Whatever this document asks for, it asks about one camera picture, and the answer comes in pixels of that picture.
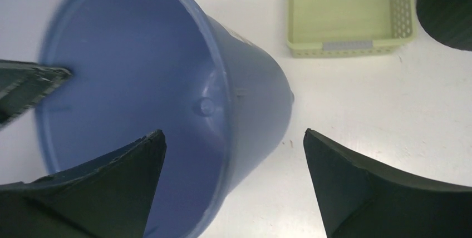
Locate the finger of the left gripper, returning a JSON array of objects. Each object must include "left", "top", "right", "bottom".
[{"left": 1, "top": 59, "right": 72, "bottom": 128}]

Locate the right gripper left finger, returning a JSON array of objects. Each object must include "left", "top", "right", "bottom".
[{"left": 1, "top": 130, "right": 166, "bottom": 237}]

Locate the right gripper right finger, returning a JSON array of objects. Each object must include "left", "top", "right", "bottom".
[{"left": 303, "top": 129, "right": 471, "bottom": 237}]

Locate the large blue plastic bucket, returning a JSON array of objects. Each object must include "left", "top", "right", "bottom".
[{"left": 36, "top": 0, "right": 294, "bottom": 237}]

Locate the light green plastic basket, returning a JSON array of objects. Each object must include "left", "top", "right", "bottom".
[{"left": 287, "top": 0, "right": 417, "bottom": 58}]

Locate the black plastic bucket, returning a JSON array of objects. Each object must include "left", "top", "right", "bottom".
[{"left": 416, "top": 0, "right": 471, "bottom": 51}]

